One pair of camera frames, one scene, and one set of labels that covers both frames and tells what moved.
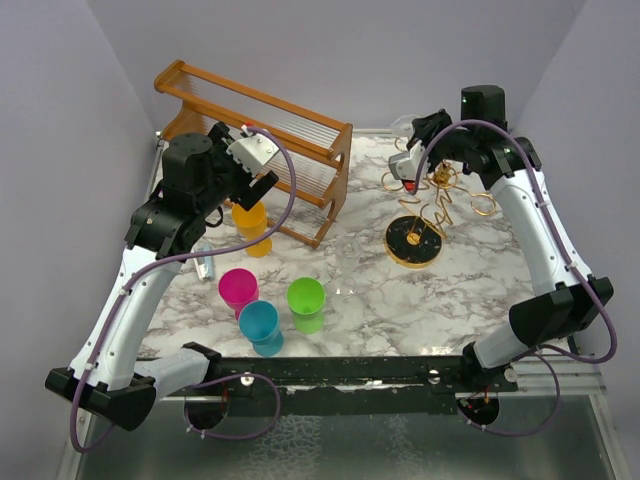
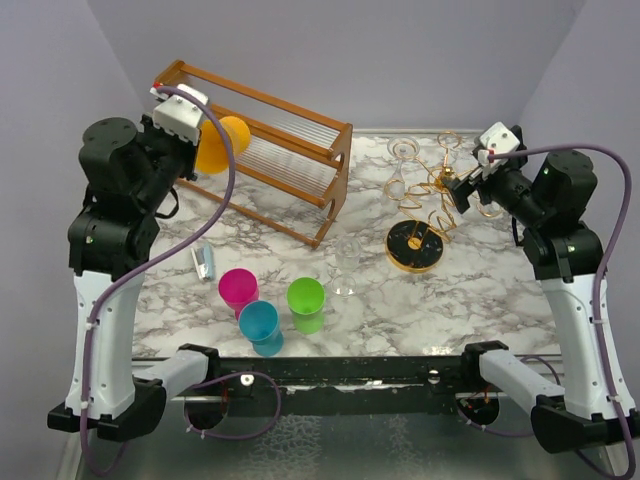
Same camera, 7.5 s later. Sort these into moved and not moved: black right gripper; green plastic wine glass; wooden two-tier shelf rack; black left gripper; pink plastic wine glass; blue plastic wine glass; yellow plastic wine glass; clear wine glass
Moved: black left gripper; black right gripper; yellow plastic wine glass; clear wine glass
Not moved: pink plastic wine glass; wooden two-tier shelf rack; blue plastic wine glass; green plastic wine glass
